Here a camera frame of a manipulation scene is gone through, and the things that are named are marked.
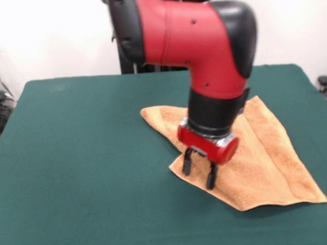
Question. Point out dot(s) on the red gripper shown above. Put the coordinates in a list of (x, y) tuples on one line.
[(206, 146)]

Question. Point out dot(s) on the orange terry towel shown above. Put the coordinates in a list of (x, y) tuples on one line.
[(266, 163)]

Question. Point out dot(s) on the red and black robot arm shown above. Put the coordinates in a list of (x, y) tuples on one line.
[(189, 43)]

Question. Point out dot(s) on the dark green table cloth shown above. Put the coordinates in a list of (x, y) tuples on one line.
[(73, 189)]

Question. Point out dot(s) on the black round knob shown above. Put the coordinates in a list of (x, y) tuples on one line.
[(325, 80)]

